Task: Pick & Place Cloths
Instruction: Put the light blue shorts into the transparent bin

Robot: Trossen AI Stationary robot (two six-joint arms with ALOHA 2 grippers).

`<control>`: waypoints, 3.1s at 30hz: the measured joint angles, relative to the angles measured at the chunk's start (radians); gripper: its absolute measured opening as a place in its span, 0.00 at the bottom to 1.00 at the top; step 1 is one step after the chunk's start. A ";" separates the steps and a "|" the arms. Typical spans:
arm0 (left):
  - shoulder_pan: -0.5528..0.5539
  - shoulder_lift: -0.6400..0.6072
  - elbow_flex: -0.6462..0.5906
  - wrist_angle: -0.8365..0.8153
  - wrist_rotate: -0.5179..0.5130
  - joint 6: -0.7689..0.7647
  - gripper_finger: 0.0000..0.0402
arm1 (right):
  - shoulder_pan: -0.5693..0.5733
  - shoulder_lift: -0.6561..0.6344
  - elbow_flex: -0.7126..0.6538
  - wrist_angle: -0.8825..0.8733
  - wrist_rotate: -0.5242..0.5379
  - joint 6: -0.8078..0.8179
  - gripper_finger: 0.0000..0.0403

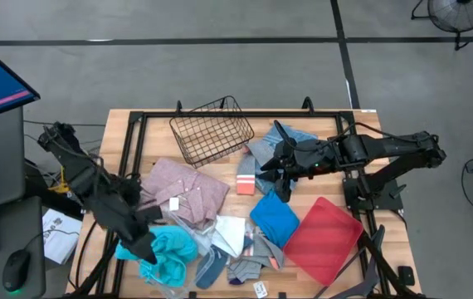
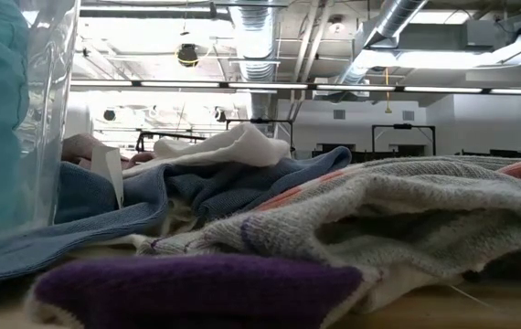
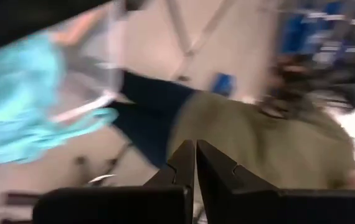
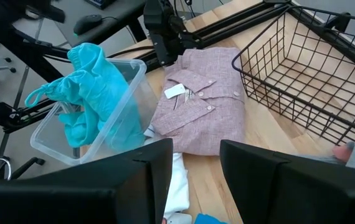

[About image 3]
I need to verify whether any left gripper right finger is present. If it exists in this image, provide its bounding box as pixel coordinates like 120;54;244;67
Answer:
196;139;355;224

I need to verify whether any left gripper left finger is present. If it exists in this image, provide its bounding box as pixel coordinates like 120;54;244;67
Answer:
32;139;196;224

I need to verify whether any cyan cloth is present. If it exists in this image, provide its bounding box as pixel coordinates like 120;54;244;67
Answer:
0;30;119;167

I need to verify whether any person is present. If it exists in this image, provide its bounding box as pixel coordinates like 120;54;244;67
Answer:
107;54;355;190

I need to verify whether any clear plastic bin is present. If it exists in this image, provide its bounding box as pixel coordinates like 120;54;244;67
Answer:
48;0;128;125

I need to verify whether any computer monitor blue screen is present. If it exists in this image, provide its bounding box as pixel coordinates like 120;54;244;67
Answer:
280;0;355;63

